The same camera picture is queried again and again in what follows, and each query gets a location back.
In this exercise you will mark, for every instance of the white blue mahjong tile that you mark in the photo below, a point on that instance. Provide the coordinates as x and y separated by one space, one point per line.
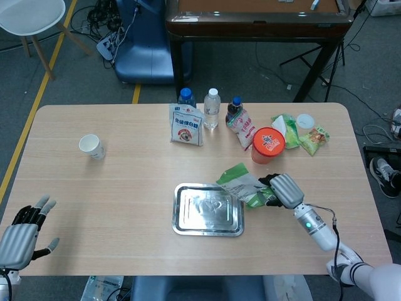
285 1
314 3

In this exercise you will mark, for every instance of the green snack packet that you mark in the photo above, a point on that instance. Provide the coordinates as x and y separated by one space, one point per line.
314 139

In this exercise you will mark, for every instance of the white paper cup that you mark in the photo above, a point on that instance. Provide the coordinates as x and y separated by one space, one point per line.
92 147

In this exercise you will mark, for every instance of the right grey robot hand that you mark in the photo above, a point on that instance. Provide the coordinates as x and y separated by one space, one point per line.
286 189

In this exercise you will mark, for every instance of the white power strip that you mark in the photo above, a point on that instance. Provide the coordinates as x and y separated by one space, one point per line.
108 45

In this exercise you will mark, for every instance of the white round plastic lid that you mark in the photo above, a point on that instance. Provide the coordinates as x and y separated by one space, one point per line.
305 120

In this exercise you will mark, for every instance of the crumpled green white packet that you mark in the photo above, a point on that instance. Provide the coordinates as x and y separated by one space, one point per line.
289 131

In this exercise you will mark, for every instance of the blue machine base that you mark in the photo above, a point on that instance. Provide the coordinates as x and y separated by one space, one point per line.
147 47

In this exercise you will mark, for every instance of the white chassis cover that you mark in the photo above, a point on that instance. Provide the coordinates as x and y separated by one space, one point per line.
288 290

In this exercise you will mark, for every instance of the black grey sneaker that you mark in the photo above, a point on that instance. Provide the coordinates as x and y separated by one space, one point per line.
385 175

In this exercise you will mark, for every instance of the rectangular metal tray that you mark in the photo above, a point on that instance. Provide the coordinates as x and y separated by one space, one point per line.
203 213

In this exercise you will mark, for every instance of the blue robot chassis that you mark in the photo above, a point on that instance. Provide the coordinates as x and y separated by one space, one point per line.
194 290

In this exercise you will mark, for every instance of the white chair with wooden legs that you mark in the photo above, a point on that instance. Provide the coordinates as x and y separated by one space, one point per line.
28 15

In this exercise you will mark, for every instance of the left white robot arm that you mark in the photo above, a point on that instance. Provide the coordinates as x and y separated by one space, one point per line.
3 285

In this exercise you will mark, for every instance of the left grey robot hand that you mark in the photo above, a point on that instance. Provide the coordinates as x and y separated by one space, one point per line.
15 239

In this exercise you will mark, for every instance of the white pink shoe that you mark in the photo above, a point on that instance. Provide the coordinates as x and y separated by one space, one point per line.
397 122

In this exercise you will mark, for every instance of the blue-capped dark drink bottle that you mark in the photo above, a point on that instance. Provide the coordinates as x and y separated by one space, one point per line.
234 108

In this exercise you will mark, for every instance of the dark brown mahjong table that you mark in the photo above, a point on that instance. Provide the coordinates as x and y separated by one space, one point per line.
257 26

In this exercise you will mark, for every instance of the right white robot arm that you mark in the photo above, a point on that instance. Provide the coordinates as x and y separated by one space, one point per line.
319 232

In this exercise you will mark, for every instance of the white sugar bag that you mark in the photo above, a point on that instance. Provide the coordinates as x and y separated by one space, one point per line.
187 128

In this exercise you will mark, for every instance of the orange lidded tub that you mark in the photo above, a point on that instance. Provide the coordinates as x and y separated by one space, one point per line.
268 144

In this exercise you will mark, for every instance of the green snack bag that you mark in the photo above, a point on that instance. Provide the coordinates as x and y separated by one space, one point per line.
241 185

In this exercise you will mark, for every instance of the black tripod stand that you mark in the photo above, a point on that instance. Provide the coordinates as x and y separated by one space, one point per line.
300 56

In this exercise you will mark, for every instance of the black flat box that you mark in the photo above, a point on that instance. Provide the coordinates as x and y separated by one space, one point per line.
380 150

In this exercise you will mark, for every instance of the white-capped clear water bottle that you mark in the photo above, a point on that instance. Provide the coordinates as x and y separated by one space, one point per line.
212 109

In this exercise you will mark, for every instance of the blue-capped bottle, clear body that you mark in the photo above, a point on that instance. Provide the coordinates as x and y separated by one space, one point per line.
186 95

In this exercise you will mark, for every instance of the white red snack packet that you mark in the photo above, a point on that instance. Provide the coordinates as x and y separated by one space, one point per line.
246 128

